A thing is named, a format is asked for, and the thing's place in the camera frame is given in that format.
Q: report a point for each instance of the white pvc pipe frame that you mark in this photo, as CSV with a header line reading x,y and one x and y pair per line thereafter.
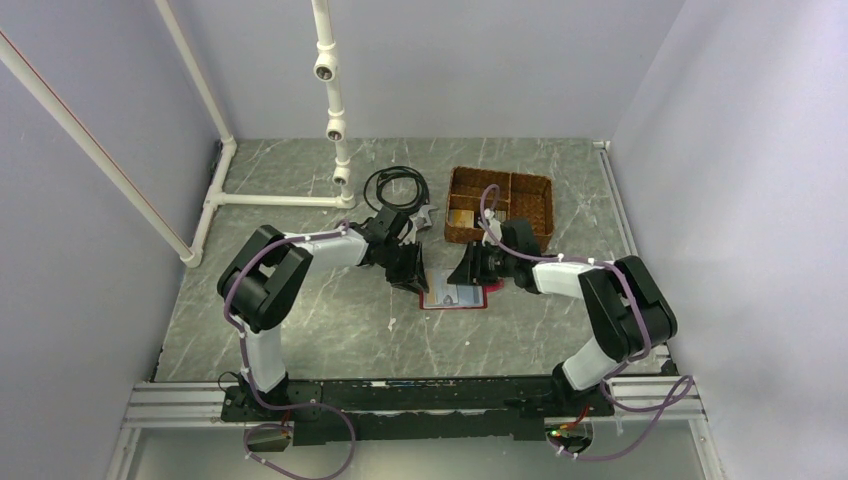
x,y
105,132

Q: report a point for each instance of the red handled adjustable wrench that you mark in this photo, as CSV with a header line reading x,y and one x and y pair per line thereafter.
x,y
421,220

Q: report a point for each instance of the brown woven basket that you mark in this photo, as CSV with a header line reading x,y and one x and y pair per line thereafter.
x,y
522,195

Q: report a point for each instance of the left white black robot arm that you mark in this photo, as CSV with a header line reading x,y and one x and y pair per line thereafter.
x,y
262,283

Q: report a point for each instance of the aluminium extrusion rail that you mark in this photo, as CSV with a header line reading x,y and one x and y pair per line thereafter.
x,y
197,405

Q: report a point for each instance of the cards in basket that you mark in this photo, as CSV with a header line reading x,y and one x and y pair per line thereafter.
x,y
466,219

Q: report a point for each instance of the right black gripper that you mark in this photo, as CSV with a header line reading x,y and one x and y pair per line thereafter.
x,y
470,270

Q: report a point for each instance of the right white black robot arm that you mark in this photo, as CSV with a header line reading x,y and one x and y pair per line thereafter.
x,y
627,312

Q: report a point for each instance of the red leather card holder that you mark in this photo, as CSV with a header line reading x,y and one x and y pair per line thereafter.
x,y
488,289

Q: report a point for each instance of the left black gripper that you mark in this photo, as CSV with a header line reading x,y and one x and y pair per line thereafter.
x,y
412,278

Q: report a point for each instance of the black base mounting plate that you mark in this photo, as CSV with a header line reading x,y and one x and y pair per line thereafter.
x,y
322,411

